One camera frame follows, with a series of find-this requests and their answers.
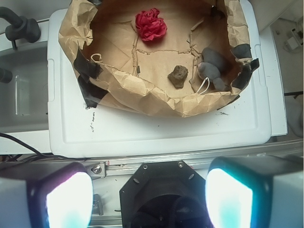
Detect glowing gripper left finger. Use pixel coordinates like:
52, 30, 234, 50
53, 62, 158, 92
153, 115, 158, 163
0, 161, 94, 228

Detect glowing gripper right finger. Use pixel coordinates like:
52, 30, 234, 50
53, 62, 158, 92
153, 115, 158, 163
205, 155, 304, 228

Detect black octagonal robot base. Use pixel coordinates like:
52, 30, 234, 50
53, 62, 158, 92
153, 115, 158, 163
119, 161, 213, 228

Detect brown rock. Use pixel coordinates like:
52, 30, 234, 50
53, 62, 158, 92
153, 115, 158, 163
167, 65, 188, 89

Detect white plastic bin lid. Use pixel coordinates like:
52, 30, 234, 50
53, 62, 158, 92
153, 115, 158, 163
47, 9, 271, 158

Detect white sink basin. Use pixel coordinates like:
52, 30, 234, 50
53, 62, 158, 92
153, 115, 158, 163
0, 21, 48, 133

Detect grey plush mouse toy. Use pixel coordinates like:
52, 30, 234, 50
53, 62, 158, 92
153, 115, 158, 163
196, 47, 232, 94

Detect brown paper bag tray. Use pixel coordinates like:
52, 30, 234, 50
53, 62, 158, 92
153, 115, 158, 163
58, 0, 259, 117

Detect black faucet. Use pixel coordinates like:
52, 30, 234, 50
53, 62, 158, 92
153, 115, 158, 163
0, 7, 41, 50

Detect crumpled red paper ball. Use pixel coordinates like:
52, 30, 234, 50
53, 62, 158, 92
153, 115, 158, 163
135, 8, 167, 41

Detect black cable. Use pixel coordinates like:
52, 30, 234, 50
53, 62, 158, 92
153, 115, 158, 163
0, 132, 72, 164

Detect aluminium frame rail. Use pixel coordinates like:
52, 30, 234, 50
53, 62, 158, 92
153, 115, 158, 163
0, 139, 304, 178

